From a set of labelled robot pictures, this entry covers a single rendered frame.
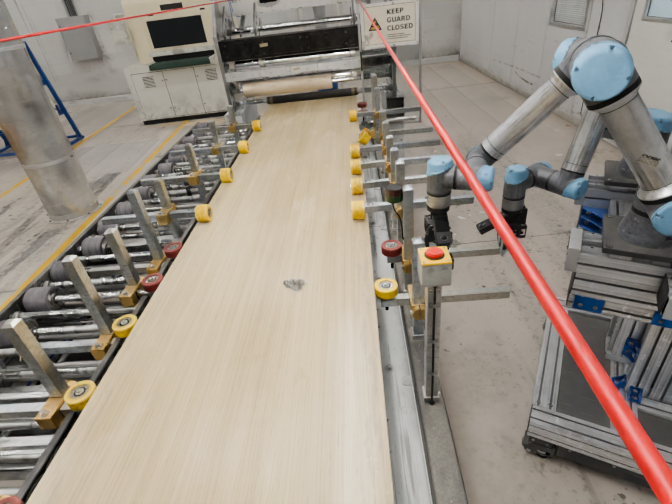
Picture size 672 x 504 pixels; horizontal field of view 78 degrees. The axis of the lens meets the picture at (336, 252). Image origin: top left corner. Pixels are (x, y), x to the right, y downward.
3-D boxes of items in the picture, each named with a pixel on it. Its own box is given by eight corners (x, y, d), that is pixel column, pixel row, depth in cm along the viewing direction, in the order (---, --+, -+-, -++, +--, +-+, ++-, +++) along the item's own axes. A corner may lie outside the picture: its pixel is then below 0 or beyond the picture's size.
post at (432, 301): (436, 389, 128) (441, 272, 104) (439, 403, 124) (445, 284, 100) (421, 390, 129) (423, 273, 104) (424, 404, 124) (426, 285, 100)
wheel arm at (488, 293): (506, 294, 145) (507, 284, 142) (509, 300, 142) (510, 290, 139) (380, 302, 148) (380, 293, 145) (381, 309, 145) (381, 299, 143)
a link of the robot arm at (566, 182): (657, 45, 123) (586, 202, 141) (619, 43, 131) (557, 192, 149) (639, 35, 116) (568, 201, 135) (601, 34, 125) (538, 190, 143)
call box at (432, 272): (445, 271, 105) (446, 245, 101) (451, 288, 99) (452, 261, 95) (417, 273, 106) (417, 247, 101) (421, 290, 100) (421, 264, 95)
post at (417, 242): (422, 345, 154) (423, 234, 127) (423, 353, 151) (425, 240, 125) (412, 346, 154) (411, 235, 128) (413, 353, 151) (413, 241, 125)
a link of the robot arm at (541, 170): (561, 186, 149) (540, 195, 145) (534, 177, 158) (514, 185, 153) (565, 165, 145) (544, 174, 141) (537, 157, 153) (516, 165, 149)
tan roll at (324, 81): (390, 80, 375) (389, 65, 369) (391, 83, 365) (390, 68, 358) (235, 97, 386) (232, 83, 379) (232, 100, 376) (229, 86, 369)
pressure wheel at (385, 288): (385, 299, 152) (383, 273, 146) (403, 307, 147) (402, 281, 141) (371, 310, 147) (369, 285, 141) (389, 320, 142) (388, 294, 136)
